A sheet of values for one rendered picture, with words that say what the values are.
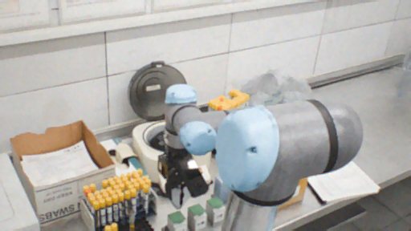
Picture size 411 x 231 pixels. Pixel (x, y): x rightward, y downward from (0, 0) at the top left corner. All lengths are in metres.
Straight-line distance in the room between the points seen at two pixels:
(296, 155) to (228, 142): 0.10
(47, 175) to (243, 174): 0.99
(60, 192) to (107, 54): 0.51
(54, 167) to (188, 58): 0.64
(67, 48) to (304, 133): 1.07
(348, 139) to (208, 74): 1.25
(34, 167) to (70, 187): 0.22
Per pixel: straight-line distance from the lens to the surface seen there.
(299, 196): 1.57
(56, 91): 1.64
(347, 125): 0.71
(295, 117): 0.68
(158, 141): 1.60
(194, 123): 1.03
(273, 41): 2.05
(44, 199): 1.41
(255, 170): 0.64
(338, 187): 1.67
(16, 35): 1.50
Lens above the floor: 1.87
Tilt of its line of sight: 31 degrees down
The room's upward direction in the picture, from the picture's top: 4 degrees clockwise
